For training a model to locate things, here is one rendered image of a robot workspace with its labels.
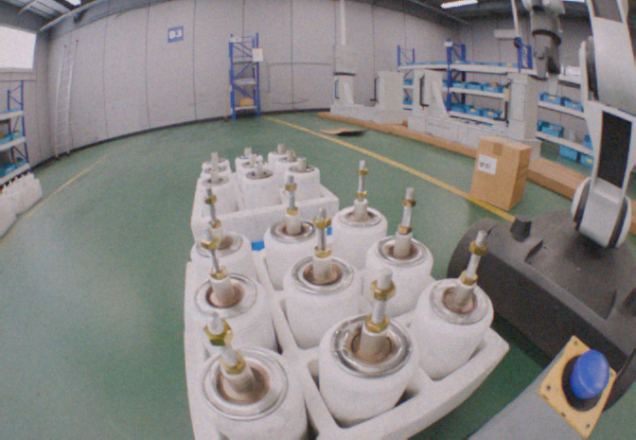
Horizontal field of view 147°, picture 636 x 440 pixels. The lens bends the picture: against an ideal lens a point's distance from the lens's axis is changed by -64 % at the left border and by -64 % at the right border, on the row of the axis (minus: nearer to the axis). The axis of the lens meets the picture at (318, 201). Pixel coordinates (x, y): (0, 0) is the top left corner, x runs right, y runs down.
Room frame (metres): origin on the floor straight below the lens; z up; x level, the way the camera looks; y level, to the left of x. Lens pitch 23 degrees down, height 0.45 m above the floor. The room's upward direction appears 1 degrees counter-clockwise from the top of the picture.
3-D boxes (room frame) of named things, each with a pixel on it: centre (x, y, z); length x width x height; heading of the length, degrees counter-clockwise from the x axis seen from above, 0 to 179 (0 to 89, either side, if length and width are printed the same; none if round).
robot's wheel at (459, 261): (0.46, -0.40, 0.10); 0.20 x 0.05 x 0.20; 112
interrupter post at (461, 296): (0.18, -0.16, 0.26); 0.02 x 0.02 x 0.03
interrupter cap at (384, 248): (0.29, -0.11, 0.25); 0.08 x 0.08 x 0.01
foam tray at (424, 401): (0.25, 0.00, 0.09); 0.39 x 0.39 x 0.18; 21
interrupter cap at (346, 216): (0.40, -0.07, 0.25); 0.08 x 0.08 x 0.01
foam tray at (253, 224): (0.77, 0.19, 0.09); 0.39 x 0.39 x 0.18; 21
